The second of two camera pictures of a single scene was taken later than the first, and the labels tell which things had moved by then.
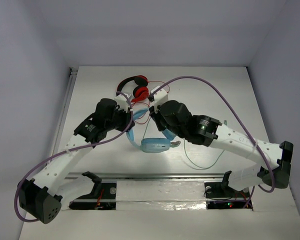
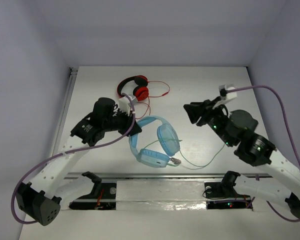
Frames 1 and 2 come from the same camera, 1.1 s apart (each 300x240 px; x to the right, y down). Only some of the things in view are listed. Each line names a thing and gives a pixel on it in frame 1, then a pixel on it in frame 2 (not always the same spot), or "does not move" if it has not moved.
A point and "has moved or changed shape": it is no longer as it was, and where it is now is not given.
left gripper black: [127, 121] does not move
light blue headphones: [151, 145] has moved or changed shape
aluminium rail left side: [73, 72] does not move
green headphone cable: [177, 142] to [176, 162]
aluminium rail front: [79, 176] does not move
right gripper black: [156, 116] to [202, 108]
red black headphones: [141, 92] does not move
